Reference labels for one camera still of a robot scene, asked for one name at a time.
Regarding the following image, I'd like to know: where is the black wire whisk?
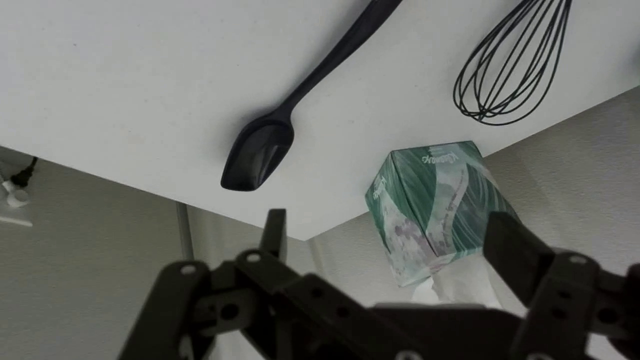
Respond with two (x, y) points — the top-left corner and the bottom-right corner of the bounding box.
(453, 0), (574, 128)

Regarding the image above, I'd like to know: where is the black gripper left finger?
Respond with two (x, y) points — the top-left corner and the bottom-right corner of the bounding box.
(261, 209), (286, 260)

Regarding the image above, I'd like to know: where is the green patterned tissue box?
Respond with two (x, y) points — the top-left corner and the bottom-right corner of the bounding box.
(364, 141), (517, 286)

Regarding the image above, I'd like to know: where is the black plastic spoon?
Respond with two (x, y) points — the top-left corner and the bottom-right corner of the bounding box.
(221, 0), (403, 192)

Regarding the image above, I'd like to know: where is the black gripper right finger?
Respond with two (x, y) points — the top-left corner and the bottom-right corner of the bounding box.
(483, 213), (557, 291)

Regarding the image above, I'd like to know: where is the white wall outlet plug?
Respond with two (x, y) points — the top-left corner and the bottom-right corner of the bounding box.
(0, 158), (38, 228)

